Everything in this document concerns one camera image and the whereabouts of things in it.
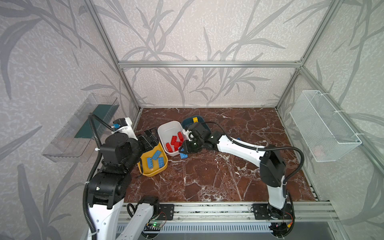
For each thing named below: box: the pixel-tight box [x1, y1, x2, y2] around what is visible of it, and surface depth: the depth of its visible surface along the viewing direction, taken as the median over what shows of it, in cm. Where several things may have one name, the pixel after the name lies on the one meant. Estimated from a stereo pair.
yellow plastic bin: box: [137, 142, 169, 177], surface depth 92 cm
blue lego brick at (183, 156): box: [179, 152, 188, 159], surface depth 79 cm
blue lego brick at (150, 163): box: [147, 157, 154, 170], surface depth 91 cm
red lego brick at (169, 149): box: [166, 142, 173, 153], surface depth 98 cm
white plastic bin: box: [157, 121, 183, 157], surface depth 105 cm
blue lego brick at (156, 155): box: [151, 150, 162, 160], surface depth 96 cm
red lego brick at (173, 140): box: [170, 135, 178, 145], surface depth 103 cm
